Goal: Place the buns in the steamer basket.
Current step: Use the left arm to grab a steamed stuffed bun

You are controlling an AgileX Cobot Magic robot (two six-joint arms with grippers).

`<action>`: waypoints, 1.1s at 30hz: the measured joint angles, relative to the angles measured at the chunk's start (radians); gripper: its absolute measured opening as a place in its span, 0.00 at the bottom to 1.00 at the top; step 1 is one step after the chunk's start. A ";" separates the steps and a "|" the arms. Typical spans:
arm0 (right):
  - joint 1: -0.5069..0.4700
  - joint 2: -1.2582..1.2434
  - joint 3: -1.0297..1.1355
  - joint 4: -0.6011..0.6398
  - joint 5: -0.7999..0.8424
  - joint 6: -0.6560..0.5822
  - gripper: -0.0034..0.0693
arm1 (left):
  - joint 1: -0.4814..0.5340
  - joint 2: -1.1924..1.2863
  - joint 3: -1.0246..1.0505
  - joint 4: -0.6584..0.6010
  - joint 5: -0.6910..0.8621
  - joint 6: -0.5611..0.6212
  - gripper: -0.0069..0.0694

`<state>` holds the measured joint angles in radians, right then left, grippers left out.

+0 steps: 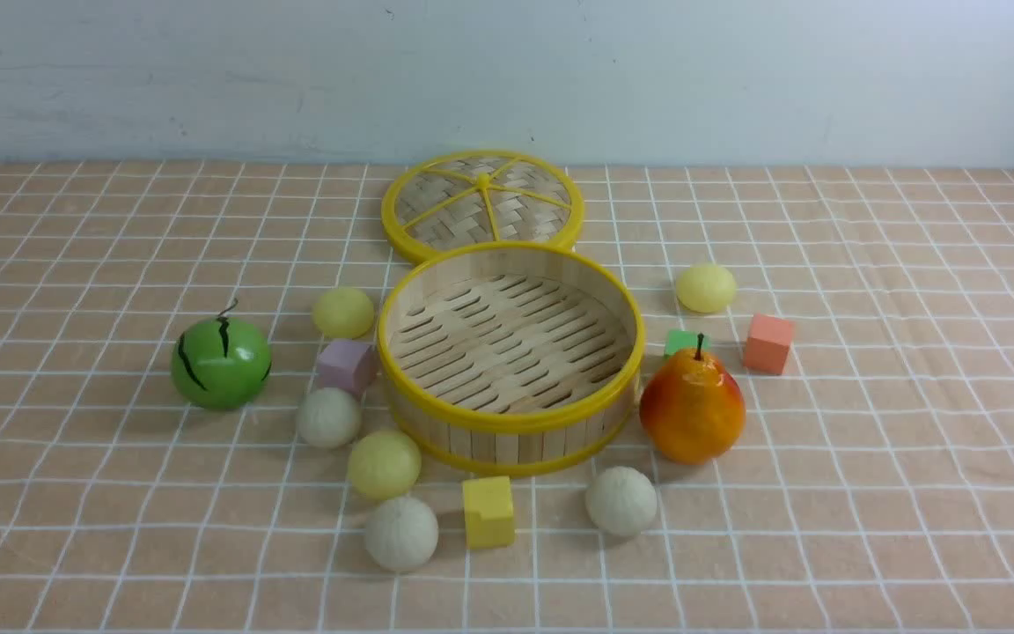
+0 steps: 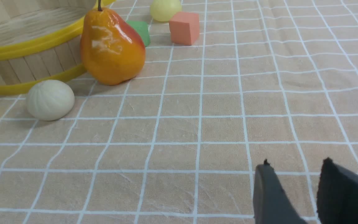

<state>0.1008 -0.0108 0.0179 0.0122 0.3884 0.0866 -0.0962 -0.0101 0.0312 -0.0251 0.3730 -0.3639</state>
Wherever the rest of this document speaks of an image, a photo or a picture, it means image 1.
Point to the woven bamboo steamer lid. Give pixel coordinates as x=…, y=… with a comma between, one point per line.
x=474, y=196

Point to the bamboo steamer tray yellow rim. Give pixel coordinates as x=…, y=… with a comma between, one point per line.
x=510, y=358

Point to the yellow cube block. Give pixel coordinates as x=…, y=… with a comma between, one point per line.
x=489, y=517

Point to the purple cube block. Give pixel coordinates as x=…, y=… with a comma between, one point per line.
x=349, y=365

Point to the white bun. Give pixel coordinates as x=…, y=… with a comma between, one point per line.
x=328, y=417
x=622, y=501
x=401, y=534

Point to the orange red toy pear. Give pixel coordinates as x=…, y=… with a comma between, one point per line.
x=692, y=408

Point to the orange cube block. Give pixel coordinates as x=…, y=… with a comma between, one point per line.
x=768, y=344

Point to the green toy watermelon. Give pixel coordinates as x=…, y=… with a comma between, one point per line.
x=222, y=363

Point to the yellow bun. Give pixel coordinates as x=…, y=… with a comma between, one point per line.
x=384, y=464
x=705, y=288
x=343, y=313

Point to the green cube block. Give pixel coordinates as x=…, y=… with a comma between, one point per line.
x=686, y=343

